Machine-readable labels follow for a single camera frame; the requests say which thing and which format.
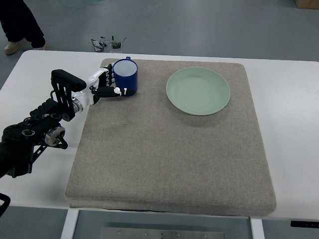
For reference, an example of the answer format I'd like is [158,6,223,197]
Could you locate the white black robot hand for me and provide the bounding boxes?
[72,63,127,113]

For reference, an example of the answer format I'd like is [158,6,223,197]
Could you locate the blue mug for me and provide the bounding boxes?
[113,57,138,96]

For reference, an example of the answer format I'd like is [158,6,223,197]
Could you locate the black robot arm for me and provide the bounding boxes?
[0,69,87,178]

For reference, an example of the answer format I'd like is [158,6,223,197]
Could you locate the light green plate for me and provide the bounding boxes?
[166,67,231,116]

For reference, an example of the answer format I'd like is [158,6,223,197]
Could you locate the beige right shoe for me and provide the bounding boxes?
[34,42,50,50]

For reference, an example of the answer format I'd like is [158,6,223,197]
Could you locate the beige shoe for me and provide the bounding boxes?
[34,42,50,50]
[3,38,27,55]

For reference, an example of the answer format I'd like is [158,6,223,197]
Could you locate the beige left shoe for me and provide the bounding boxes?
[3,38,27,55]

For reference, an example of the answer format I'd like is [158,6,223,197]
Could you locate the person's dark trouser legs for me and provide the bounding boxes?
[0,0,46,48]

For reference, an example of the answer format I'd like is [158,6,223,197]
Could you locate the grey felt mat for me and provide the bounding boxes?
[65,60,276,216]

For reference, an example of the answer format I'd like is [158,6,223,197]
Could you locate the cardboard box corner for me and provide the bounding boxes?
[295,0,319,9]

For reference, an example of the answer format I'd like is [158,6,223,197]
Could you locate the black table control panel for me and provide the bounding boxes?
[291,221,319,229]

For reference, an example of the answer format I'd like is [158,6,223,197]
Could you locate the small electronics with wires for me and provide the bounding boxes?
[91,36,127,53]

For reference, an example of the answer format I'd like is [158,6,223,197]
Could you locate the metal base plate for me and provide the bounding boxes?
[99,227,225,239]

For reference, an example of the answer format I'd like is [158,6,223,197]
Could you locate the black cable loop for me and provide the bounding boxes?
[0,192,11,217]

